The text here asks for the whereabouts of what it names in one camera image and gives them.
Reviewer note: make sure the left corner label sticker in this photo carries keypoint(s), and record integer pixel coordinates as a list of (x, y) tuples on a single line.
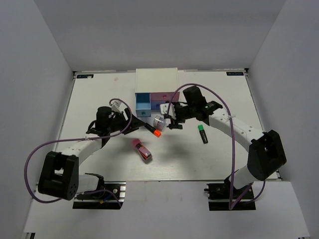
[(84, 76)]

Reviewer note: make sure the corner label sticker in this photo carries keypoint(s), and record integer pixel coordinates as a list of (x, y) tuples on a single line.
[(234, 73), (84, 76)]

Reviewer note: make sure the orange cap highlighter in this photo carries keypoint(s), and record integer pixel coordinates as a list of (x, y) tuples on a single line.
[(153, 130)]

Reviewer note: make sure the white drawer organizer box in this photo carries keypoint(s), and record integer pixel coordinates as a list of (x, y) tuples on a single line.
[(156, 80)]

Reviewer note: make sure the wide blue drawer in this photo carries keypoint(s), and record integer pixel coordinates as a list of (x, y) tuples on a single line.
[(155, 105)]

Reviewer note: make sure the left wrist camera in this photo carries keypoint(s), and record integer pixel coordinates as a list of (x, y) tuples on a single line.
[(115, 105)]

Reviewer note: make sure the small blue drawer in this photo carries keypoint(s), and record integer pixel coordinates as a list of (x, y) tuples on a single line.
[(143, 105)]

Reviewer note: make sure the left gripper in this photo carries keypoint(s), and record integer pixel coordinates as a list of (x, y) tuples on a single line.
[(134, 125)]

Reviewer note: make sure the green cap highlighter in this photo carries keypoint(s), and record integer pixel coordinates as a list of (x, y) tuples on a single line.
[(202, 134)]

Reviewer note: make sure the pink cap clip tube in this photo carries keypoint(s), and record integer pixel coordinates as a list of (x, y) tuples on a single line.
[(144, 153)]

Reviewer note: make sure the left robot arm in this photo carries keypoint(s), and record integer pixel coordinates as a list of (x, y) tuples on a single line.
[(60, 173)]

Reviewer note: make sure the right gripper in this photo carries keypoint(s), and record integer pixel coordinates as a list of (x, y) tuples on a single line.
[(175, 125)]

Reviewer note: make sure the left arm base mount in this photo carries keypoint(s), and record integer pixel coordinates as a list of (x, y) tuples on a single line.
[(110, 197)]

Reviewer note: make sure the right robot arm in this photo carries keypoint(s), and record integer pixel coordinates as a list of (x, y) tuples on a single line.
[(265, 150)]

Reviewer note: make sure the pink drawer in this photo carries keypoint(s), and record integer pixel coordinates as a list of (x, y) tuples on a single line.
[(164, 96)]

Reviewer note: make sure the right corner label sticker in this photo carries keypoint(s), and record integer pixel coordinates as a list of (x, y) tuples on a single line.
[(234, 73)]

